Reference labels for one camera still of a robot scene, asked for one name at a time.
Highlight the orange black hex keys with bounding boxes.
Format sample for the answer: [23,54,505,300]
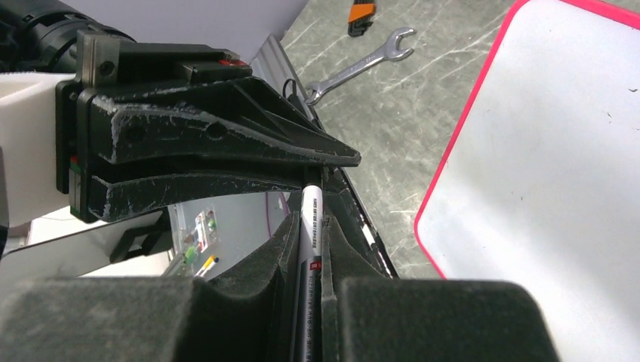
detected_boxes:
[347,0,376,38]

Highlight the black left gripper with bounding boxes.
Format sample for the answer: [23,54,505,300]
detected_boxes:
[56,30,361,222]

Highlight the silver combination wrench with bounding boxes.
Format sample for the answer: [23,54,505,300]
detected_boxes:
[305,26,417,106]

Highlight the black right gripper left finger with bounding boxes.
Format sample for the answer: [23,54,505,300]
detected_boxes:
[1,213,300,361]

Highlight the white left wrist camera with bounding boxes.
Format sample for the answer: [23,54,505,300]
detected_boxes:
[1,72,74,227]

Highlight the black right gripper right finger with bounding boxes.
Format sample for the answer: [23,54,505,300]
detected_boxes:
[320,216,559,361]

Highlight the pink framed whiteboard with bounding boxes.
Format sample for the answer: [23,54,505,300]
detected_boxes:
[414,1,639,361]

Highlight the white whiteboard marker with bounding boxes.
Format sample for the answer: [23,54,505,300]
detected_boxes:
[290,185,324,361]

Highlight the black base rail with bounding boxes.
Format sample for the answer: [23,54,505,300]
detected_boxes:
[250,35,398,278]

